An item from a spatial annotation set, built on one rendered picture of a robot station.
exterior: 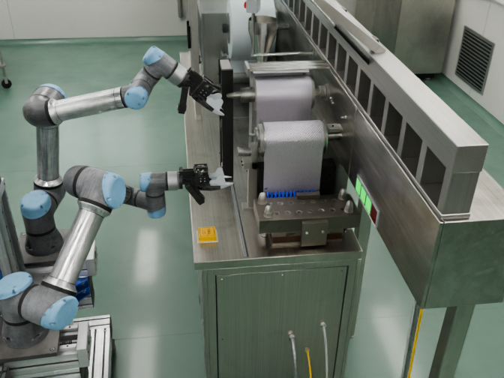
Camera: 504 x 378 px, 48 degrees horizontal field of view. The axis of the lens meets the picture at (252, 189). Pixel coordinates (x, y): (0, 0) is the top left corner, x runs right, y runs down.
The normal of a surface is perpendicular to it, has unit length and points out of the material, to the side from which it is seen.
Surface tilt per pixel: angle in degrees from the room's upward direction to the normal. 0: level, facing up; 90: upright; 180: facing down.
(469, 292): 90
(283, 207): 0
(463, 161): 90
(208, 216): 0
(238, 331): 90
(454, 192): 90
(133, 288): 0
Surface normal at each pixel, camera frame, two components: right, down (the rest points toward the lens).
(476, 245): 0.13, 0.52
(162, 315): 0.01, -0.85
